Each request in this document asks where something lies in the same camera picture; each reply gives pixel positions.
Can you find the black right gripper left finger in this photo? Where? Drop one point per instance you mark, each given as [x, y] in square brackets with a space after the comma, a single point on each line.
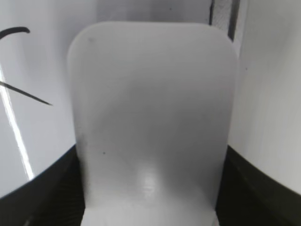
[54, 198]

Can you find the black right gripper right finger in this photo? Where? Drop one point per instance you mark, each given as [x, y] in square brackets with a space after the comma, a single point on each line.
[248, 197]

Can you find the white rectangular whiteboard eraser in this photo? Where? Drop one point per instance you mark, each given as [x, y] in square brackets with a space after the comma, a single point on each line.
[151, 106]

